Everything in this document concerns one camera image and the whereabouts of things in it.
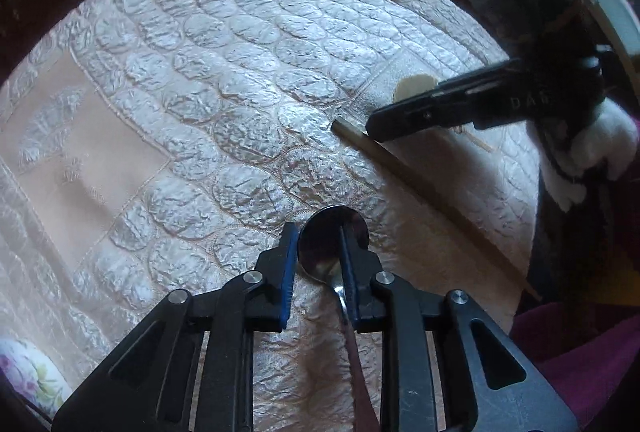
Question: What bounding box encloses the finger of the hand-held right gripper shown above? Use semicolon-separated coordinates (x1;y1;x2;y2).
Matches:
435;57;523;95
365;84;501;144

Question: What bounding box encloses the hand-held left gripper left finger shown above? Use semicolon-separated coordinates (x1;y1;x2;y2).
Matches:
51;222;300;432

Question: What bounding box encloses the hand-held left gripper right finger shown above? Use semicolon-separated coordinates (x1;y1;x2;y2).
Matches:
339;223;580;432

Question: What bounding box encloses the metal spoon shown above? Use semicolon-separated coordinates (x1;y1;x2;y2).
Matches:
298;205;382;432

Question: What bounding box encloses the dark wooden chopstick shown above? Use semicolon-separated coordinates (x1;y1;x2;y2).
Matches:
331;119;543;303

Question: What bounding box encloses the floral cup with blue lid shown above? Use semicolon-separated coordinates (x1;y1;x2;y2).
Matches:
0;337;74;424

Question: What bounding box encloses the white quilted blanket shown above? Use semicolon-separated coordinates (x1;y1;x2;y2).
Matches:
0;0;547;432

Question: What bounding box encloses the magenta garment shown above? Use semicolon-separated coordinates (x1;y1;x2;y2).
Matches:
510;301;640;432

